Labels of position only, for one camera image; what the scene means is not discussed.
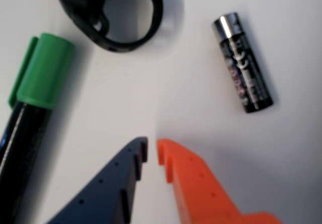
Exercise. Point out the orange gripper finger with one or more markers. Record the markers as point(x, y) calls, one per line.
point(198, 191)

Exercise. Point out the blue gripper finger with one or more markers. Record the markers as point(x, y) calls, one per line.
point(110, 183)

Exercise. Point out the black silver battery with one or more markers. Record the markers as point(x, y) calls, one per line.
point(244, 68)

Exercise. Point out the black marker with green cap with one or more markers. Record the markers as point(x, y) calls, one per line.
point(42, 70)

